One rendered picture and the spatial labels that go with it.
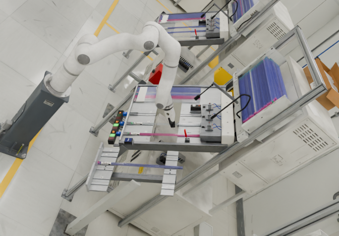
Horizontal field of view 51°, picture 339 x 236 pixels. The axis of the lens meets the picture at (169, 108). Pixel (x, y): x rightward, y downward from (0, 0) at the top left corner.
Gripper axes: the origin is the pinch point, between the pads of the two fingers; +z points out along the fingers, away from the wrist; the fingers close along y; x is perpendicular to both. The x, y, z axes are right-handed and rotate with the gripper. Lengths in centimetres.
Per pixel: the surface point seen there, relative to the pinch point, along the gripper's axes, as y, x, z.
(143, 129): -5.5, 20.0, -2.6
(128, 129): -5.9, 30.1, -4.4
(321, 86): -24, -92, -33
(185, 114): 11.8, -7.7, 2.2
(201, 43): 124, -15, 3
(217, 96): 35.7, -30.0, 6.1
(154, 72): 84, 27, 5
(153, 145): -21.0, 10.9, -0.8
